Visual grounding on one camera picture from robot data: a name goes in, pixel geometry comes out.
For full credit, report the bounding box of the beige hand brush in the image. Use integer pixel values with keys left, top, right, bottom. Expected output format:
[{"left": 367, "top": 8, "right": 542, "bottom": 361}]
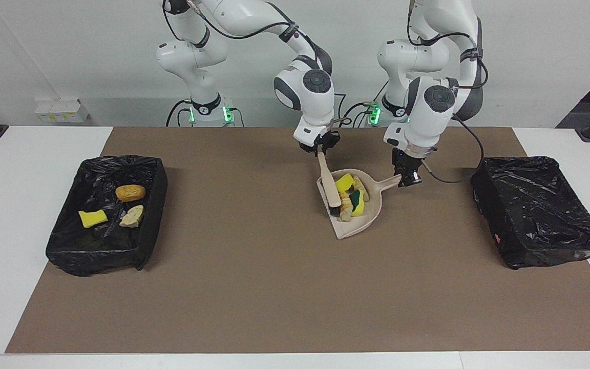
[{"left": 317, "top": 152, "right": 342, "bottom": 215}]

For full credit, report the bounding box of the notched yellow sponge piece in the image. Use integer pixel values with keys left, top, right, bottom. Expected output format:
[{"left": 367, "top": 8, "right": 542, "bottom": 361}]
[{"left": 335, "top": 173, "right": 356, "bottom": 194}]

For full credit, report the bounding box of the beige plastic dustpan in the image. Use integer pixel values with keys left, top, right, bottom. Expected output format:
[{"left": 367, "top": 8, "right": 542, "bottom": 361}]
[{"left": 317, "top": 169, "right": 403, "bottom": 240}]

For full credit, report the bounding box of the orange brown bread piece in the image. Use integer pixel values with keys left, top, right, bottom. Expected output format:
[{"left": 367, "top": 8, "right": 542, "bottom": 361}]
[{"left": 115, "top": 184, "right": 146, "bottom": 202}]

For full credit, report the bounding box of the striped bread piece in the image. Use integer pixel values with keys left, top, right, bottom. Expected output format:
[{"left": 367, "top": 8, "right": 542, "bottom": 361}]
[{"left": 119, "top": 204, "right": 145, "bottom": 228}]

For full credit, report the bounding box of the bin with black liner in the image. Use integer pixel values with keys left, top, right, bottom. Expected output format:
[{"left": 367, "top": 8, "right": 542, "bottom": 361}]
[
  {"left": 45, "top": 155, "right": 168, "bottom": 277},
  {"left": 470, "top": 156, "right": 590, "bottom": 271}
]

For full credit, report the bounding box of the brown table mat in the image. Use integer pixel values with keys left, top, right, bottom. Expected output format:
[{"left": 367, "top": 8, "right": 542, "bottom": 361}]
[{"left": 6, "top": 127, "right": 590, "bottom": 354}]

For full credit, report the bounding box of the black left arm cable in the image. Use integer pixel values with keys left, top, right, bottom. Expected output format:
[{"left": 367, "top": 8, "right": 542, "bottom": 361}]
[{"left": 408, "top": 0, "right": 485, "bottom": 184}]

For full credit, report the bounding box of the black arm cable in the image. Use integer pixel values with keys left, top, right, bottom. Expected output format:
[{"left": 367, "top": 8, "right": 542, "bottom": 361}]
[
  {"left": 408, "top": 0, "right": 485, "bottom": 184},
  {"left": 164, "top": 0, "right": 352, "bottom": 126}
]

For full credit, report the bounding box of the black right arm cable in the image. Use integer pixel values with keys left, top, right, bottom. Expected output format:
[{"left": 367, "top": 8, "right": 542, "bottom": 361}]
[{"left": 164, "top": 0, "right": 352, "bottom": 126}]

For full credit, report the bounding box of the black base power cable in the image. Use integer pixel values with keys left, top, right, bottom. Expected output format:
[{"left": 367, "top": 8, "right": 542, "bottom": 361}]
[
  {"left": 166, "top": 99, "right": 193, "bottom": 127},
  {"left": 339, "top": 101, "right": 377, "bottom": 128}
]

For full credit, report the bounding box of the white wall power strip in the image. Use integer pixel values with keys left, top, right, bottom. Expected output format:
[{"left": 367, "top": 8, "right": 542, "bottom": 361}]
[{"left": 34, "top": 98, "right": 92, "bottom": 124}]

